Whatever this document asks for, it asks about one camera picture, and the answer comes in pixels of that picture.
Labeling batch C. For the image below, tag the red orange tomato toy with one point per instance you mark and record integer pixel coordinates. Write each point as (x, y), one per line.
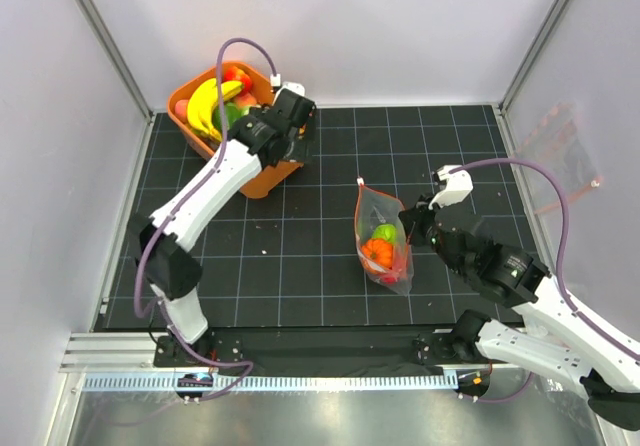
(235, 73)

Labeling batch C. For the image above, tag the light green round fruit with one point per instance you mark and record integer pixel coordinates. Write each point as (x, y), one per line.
(386, 232)

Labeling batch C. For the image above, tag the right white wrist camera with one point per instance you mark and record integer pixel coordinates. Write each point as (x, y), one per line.
(455, 186)

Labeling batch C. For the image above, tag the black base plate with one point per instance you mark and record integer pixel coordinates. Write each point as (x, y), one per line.
(339, 351)

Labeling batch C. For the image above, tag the clear zip bag red zipper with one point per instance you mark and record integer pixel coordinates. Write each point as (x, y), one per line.
(373, 208)

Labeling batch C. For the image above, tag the orange plastic basket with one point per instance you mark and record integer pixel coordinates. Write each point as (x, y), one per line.
(269, 178)

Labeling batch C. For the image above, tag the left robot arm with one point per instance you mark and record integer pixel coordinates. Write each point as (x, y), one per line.
(162, 242)

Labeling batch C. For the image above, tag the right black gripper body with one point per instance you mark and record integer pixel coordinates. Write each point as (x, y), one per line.
(423, 226)

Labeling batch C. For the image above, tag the small orange pumpkin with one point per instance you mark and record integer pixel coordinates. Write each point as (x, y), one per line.
(380, 251)

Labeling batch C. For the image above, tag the green bell pepper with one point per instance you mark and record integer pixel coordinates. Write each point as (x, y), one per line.
(232, 112)

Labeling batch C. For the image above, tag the red bell pepper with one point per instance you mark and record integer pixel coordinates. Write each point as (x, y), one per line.
(401, 272)

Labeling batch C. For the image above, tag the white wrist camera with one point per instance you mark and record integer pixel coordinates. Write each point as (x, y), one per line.
(278, 85)
(455, 186)

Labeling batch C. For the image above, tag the pink peach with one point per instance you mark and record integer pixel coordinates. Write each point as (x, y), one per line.
(180, 110)

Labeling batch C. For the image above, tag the slotted cable duct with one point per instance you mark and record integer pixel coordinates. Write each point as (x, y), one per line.
(181, 382)

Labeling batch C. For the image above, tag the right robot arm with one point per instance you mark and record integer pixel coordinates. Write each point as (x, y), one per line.
(517, 281)

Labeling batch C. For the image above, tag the black grid mat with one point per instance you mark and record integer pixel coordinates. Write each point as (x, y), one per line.
(289, 259)

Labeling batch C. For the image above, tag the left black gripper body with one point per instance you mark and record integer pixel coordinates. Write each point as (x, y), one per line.
(296, 145)

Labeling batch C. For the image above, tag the yellow banana bunch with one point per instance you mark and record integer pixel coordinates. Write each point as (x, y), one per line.
(203, 102)

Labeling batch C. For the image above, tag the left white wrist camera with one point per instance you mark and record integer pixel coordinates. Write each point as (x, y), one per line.
(278, 85)

